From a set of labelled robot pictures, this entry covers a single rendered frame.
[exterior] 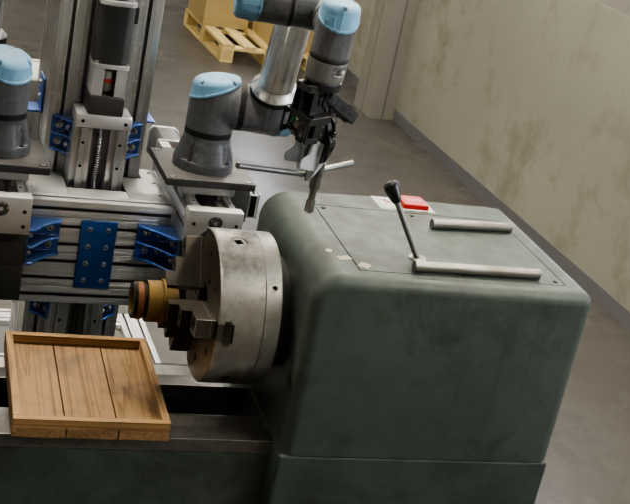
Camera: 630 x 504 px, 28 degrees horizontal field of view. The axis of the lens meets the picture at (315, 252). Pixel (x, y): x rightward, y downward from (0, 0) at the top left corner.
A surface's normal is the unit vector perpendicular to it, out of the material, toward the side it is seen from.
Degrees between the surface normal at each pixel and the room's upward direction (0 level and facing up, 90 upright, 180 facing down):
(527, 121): 90
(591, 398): 0
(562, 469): 0
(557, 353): 90
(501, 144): 90
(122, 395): 0
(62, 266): 90
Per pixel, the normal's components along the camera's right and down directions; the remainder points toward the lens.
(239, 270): 0.31, -0.47
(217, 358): 0.19, 0.64
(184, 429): 0.19, -0.91
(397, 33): 0.29, 0.40
